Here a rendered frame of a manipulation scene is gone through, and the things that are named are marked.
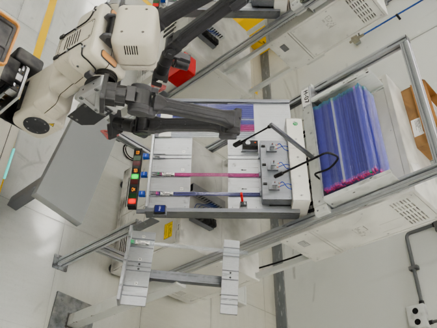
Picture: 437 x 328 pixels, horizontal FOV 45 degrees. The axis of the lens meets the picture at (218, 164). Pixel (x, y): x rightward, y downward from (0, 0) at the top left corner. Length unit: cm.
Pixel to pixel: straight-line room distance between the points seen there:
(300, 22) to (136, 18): 175
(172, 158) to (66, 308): 96
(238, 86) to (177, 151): 133
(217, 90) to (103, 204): 122
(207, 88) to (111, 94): 209
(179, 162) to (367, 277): 186
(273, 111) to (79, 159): 104
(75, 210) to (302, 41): 195
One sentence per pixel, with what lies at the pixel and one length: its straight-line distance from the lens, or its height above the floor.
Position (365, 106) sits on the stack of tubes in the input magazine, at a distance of 252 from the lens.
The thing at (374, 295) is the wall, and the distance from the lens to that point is 387.
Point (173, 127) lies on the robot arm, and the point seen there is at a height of 115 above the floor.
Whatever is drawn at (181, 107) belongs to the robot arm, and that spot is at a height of 133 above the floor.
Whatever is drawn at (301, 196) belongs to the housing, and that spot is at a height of 129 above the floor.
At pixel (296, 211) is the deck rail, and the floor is 123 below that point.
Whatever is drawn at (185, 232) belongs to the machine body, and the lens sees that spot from 274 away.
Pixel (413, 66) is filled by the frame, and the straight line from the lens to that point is 257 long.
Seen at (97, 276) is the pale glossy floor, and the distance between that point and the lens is 310.
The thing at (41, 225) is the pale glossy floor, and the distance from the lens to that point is 299.
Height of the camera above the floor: 237
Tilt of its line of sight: 33 degrees down
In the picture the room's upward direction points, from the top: 62 degrees clockwise
